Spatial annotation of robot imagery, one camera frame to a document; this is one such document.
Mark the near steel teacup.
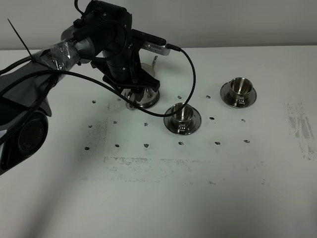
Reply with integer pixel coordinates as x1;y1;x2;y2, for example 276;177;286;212
169;103;194;132

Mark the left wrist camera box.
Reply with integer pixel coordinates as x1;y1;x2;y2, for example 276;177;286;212
131;29;170;56

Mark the steel teapot saucer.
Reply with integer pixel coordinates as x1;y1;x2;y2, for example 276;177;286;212
134;94;159;109

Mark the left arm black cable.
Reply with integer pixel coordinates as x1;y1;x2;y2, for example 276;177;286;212
0;0;197;144

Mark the near steel cup saucer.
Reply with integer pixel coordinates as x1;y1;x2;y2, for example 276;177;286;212
163;104;202;135

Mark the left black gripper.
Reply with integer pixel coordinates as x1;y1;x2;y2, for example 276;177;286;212
84;0;160;91

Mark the stainless steel teapot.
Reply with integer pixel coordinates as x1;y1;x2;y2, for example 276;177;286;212
123;56;159;102

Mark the far steel cup saucer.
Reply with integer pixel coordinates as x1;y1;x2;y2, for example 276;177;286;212
220;77;257;109

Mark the steel cup saucer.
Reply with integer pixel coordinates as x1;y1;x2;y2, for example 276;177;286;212
163;104;202;135
220;77;257;109

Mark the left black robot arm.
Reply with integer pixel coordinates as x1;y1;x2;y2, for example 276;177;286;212
0;0;168;173

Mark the steel teacup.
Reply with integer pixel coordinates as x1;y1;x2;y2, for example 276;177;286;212
229;77;253;104
169;103;194;132

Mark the far steel teacup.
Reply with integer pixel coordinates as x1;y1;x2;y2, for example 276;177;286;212
229;77;253;104

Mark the black zip tie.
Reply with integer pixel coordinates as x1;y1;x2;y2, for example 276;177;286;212
7;18;34;60

